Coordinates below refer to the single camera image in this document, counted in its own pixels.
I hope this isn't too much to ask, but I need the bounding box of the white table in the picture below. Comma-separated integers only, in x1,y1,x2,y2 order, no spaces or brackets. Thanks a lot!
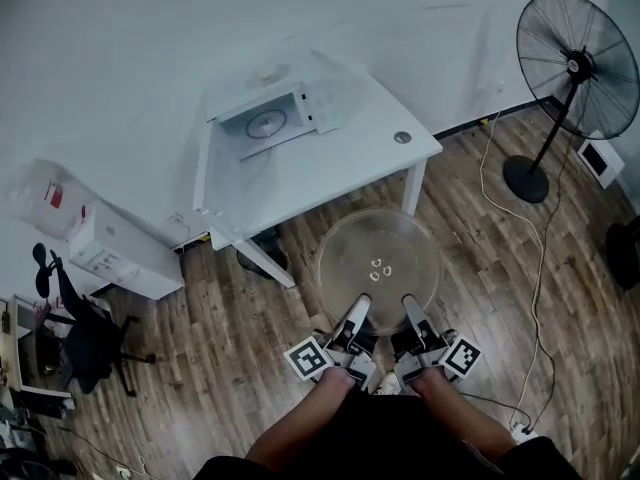
192,50,445,290

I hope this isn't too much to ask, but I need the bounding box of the black office chair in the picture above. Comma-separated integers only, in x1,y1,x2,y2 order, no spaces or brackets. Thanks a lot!
31,242,158,398

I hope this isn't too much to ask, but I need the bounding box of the white device with dark screen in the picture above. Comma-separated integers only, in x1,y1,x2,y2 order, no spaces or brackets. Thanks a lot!
576,130,626,188

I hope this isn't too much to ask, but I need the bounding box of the white microwave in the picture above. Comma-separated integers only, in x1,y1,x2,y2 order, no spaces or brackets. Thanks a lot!
204,50,373,165

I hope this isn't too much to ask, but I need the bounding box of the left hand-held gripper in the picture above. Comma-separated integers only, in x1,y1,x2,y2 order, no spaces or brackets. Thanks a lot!
283,294,378,394

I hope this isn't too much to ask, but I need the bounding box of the person's black clothing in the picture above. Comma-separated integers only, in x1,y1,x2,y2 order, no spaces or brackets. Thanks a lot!
192,386,584,480

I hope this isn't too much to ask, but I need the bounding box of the clear plastic bag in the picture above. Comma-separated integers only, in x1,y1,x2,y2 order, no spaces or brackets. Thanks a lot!
1,157,97,242

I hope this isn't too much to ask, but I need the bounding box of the black round stand base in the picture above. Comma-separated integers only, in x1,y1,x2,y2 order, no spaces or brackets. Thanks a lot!
604,222,640,292

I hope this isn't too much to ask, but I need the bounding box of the clear glass turntable plate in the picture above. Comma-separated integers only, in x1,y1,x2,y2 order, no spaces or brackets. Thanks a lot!
315,206,444,340

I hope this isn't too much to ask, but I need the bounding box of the black base under table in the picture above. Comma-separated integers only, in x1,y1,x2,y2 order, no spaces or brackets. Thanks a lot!
236,227,290,275

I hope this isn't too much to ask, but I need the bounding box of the person's left forearm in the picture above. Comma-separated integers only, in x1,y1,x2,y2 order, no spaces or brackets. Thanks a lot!
243,366,357,475

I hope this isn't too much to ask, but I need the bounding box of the person's right forearm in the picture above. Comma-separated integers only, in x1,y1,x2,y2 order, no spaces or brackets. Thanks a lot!
411,366,519,465

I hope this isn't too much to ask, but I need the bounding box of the white floor cable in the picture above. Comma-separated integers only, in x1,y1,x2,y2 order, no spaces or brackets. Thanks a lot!
479,109,545,432

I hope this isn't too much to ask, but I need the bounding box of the white cardboard box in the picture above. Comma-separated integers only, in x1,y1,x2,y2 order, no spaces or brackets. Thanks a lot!
66,202,187,302

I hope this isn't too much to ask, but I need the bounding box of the white side desk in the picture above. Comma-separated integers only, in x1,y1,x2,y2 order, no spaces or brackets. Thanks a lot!
0,294,77,410

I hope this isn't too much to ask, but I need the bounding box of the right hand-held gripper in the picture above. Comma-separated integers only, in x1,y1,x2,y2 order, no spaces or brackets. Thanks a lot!
389,294,483,385

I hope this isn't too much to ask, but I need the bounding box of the white power strip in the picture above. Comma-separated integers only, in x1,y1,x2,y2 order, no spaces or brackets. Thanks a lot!
508,419,540,445

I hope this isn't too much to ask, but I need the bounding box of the person's white shoe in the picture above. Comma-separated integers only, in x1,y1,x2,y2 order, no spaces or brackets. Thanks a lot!
371,371,402,397

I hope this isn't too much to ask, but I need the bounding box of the black turntable roller ring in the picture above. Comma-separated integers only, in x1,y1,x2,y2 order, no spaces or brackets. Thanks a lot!
244,109,288,141

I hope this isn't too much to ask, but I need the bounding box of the black standing fan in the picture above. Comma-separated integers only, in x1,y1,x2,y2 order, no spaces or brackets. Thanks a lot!
501,0,640,205

